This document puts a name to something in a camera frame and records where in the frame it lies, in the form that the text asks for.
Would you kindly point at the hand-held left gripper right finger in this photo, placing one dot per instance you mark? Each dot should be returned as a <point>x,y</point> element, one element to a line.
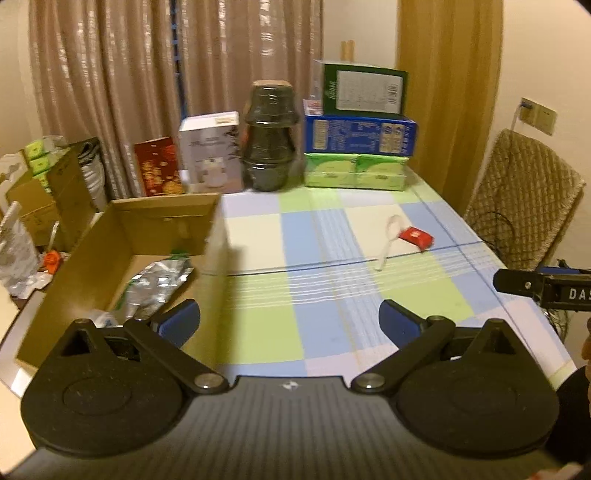
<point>398,322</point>

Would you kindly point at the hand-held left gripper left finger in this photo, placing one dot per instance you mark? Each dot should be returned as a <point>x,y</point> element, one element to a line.
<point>180,322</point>

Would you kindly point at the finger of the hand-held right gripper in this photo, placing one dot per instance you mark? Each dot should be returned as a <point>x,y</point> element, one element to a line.
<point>517,282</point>

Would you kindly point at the green white foil pouch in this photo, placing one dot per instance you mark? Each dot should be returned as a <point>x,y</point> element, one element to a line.
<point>157,284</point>

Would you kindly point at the brown cardboard box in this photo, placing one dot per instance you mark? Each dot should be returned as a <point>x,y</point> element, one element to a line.
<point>157,226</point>

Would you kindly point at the checked cloth desktop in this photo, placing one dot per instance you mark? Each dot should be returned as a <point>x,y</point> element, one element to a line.
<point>323,240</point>

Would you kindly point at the chair with woven cushion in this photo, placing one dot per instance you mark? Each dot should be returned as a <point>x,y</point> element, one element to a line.
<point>521,198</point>

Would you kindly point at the small red packet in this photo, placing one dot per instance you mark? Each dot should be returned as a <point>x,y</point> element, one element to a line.
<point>416,237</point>

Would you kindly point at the white plastic spoon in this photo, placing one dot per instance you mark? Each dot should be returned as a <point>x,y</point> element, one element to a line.
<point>392,230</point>

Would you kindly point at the orange small object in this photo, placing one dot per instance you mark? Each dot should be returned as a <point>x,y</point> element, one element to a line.
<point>52,261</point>

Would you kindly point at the light green tissue pack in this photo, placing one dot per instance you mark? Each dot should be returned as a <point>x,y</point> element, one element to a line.
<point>330,170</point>
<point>381,173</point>

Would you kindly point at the red gold gift box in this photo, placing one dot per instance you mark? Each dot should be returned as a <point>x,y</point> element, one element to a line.
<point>159,168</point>

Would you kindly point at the white printed box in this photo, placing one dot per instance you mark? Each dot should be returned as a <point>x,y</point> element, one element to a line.
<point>212,157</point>

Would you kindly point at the white bucket with bag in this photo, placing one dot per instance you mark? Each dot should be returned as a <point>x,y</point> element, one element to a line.
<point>94,175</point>

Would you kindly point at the brown cardboard storage boxes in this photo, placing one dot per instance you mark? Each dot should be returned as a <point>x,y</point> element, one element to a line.
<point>60,194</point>

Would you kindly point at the crumpled plastic bag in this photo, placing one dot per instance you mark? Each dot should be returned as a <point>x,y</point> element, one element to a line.
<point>16,258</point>

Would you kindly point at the blue carton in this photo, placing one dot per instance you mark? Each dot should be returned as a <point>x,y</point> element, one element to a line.
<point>360,136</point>

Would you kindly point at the yellow curtain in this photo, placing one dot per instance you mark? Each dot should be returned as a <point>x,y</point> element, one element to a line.
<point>448,92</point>

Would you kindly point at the stack of black pots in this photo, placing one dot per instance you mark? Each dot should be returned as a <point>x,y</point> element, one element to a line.
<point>270,138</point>

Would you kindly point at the green tissue packs stack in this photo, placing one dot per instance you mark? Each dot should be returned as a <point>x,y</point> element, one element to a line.
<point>41,161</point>

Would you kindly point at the white wooden chair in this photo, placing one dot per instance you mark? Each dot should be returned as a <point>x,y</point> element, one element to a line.
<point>9,175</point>

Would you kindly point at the small red white carton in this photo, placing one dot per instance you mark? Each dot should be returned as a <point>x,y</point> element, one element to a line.
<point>313,107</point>

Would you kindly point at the dark green carton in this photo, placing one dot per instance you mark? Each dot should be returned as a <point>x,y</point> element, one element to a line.
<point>364,87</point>

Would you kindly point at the brown shiny curtain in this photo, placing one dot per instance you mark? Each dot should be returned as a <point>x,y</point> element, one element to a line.
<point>106,69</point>

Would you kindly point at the wooden posts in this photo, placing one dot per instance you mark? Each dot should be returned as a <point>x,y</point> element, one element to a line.
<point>348,50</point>

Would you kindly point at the wall socket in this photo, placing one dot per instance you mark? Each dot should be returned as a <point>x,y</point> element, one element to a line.
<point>538,115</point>

